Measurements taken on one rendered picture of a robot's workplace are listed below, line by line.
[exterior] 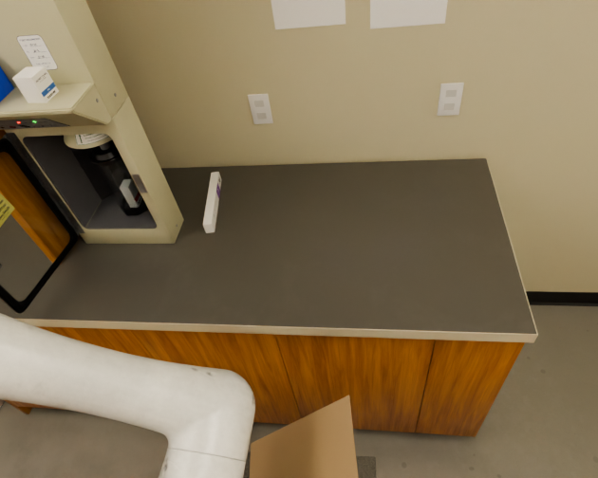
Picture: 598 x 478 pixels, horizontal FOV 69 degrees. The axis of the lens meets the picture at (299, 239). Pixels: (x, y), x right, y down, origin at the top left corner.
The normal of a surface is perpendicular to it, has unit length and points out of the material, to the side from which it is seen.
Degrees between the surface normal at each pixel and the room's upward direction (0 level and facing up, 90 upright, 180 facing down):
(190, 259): 0
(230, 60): 90
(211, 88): 90
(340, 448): 45
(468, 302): 0
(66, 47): 90
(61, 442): 0
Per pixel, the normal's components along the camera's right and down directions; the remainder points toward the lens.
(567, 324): -0.12, -0.67
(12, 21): -0.11, 0.74
